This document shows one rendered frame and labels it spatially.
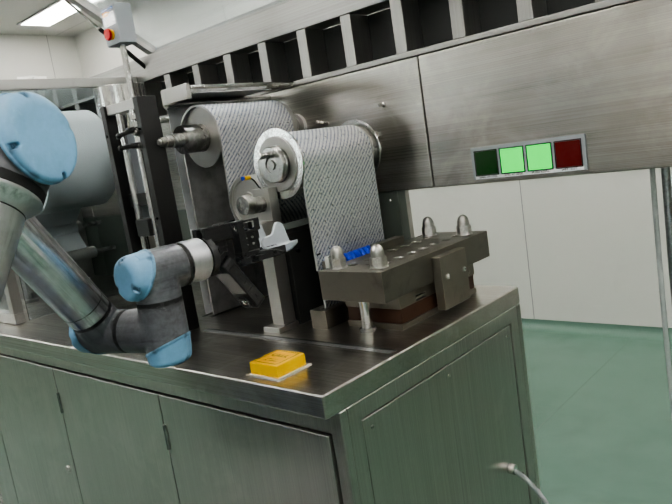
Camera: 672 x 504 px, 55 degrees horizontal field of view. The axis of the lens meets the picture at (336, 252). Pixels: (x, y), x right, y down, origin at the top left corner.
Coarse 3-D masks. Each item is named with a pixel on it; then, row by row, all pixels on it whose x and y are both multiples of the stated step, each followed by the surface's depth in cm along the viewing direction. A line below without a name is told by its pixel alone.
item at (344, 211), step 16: (336, 176) 140; (352, 176) 144; (368, 176) 148; (304, 192) 133; (320, 192) 136; (336, 192) 140; (352, 192) 144; (368, 192) 148; (320, 208) 136; (336, 208) 140; (352, 208) 144; (368, 208) 148; (320, 224) 136; (336, 224) 140; (352, 224) 144; (368, 224) 148; (320, 240) 136; (336, 240) 140; (352, 240) 144; (368, 240) 148; (320, 256) 136
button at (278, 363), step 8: (272, 352) 117; (280, 352) 116; (288, 352) 115; (296, 352) 115; (256, 360) 113; (264, 360) 113; (272, 360) 112; (280, 360) 111; (288, 360) 111; (296, 360) 112; (304, 360) 114; (256, 368) 112; (264, 368) 111; (272, 368) 109; (280, 368) 109; (288, 368) 111; (296, 368) 112; (272, 376) 110; (280, 376) 109
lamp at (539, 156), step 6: (540, 144) 132; (546, 144) 131; (528, 150) 133; (534, 150) 133; (540, 150) 132; (546, 150) 131; (528, 156) 134; (534, 156) 133; (540, 156) 132; (546, 156) 131; (528, 162) 134; (534, 162) 133; (540, 162) 132; (546, 162) 132; (534, 168) 133; (540, 168) 133; (546, 168) 132
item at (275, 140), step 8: (360, 128) 152; (368, 136) 150; (264, 144) 137; (272, 144) 135; (280, 144) 134; (288, 144) 132; (288, 152) 133; (296, 160) 132; (296, 168) 132; (288, 176) 134; (272, 184) 138; (280, 184) 136; (288, 184) 135
